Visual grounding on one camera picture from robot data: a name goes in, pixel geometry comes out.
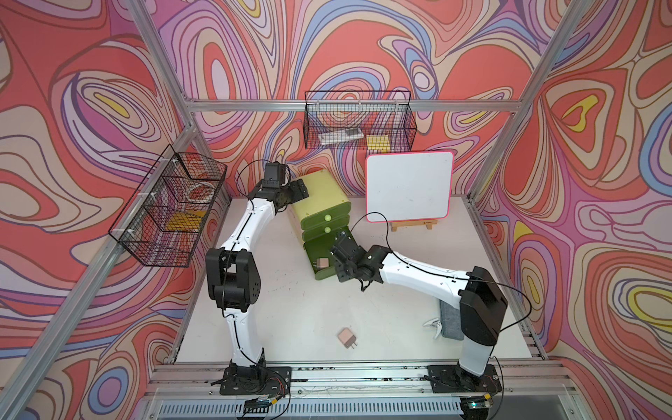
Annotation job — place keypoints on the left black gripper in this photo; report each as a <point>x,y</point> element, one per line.
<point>297,189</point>

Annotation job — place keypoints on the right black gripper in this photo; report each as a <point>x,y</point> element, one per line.
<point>341,276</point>

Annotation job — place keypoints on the yellow green drawer cabinet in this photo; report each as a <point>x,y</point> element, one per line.
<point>326,208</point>

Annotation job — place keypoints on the green bottom drawer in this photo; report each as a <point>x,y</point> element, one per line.
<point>321,247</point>

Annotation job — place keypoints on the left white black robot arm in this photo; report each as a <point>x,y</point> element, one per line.
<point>234,282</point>

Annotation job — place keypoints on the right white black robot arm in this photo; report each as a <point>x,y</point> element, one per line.
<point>475,295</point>

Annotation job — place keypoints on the grey box in back basket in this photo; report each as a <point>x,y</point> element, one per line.
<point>341,136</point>

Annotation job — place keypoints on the wooden whiteboard stand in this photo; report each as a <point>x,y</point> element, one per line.
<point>428,224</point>

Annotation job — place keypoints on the yellow block in back basket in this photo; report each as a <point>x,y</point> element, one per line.
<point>378,143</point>

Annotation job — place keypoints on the pink framed whiteboard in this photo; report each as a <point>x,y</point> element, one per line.
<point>404,187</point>

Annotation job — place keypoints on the white plastic clip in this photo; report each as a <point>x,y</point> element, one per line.
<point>436,325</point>

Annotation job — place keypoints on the yellow item in left basket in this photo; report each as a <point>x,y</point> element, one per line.
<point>185,221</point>

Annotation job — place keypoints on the grey felt eraser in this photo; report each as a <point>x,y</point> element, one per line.
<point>450,322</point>

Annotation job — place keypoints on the green circuit board left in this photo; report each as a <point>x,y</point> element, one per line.
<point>259,405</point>

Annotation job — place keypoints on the green circuit board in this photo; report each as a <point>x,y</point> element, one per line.
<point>479,403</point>
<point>259,405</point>

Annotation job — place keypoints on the green circuit board right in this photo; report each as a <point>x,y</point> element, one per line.
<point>479,403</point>

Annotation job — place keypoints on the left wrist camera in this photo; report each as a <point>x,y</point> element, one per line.
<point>275,175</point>

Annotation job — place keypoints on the back black wire basket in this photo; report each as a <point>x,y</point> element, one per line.
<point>375,112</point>

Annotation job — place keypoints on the black wire basket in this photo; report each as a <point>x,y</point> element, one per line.
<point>177,181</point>
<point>375,112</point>

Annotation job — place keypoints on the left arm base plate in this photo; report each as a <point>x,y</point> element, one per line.
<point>238,380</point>

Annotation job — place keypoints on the left black wire basket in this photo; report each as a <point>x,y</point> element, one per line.
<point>177,181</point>

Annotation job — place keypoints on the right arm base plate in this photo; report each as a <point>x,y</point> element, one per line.
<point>446,379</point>

